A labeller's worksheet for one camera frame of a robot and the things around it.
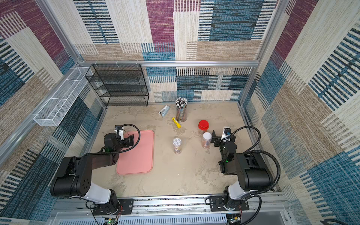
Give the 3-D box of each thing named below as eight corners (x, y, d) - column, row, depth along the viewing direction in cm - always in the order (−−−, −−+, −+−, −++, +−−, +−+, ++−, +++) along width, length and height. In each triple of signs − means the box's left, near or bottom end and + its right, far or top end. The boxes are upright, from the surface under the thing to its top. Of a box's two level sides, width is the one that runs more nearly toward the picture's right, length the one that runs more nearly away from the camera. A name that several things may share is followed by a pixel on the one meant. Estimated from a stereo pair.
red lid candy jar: (199, 133, 102) (200, 126, 96) (198, 126, 106) (199, 119, 100) (207, 133, 102) (209, 126, 96) (206, 126, 106) (208, 119, 100)
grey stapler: (158, 114, 115) (158, 112, 113) (166, 107, 120) (165, 104, 118) (163, 117, 113) (163, 114, 111) (171, 109, 119) (170, 107, 116)
